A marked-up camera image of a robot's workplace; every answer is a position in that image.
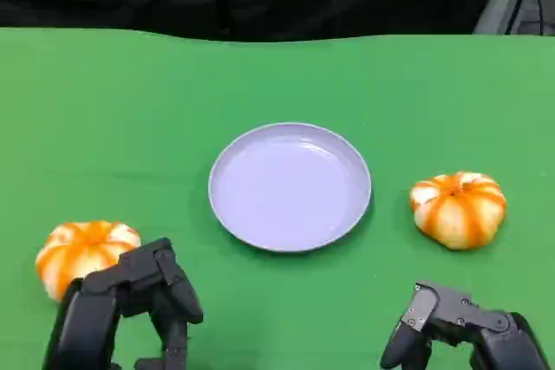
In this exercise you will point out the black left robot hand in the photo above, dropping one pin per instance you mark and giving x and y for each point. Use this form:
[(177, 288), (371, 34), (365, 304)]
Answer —
[(130, 277)]

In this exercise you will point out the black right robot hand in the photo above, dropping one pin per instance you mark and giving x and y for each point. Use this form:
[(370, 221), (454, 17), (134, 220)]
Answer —
[(472, 326)]

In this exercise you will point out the orange and white bread roll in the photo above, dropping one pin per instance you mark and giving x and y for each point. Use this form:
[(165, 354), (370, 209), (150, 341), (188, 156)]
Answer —
[(80, 248), (458, 210)]

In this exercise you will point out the lilac plate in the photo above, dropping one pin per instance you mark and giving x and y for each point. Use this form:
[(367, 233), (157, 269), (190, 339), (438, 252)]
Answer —
[(290, 187)]

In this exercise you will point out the green table cloth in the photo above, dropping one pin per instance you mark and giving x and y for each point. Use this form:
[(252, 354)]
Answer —
[(277, 136)]

